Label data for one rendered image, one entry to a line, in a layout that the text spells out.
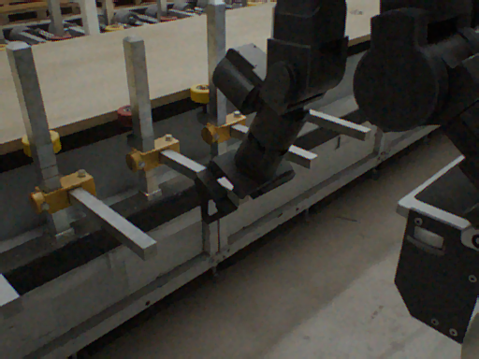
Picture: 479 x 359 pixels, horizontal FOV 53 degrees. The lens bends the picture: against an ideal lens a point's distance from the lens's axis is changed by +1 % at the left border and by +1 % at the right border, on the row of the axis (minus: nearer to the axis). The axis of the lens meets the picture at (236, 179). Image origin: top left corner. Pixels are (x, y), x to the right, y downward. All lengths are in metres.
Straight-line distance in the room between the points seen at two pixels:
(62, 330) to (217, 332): 0.55
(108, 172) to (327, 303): 1.03
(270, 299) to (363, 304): 0.37
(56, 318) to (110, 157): 0.55
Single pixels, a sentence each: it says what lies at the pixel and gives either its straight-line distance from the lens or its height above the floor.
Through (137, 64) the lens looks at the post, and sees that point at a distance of 1.12.
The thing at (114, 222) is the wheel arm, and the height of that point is 0.82.
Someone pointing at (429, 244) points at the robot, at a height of 1.01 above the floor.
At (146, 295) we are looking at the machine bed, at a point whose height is 0.16.
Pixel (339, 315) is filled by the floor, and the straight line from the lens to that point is 1.94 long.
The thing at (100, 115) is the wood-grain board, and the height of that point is 0.90.
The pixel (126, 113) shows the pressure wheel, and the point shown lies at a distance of 1.26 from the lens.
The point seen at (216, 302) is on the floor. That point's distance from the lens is 1.95.
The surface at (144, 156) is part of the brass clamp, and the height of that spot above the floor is 0.83.
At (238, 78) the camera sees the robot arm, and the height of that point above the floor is 1.19.
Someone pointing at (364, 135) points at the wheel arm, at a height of 0.81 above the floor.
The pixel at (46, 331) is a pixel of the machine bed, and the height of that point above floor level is 0.22.
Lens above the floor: 1.37
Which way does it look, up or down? 30 degrees down
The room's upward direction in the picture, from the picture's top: straight up
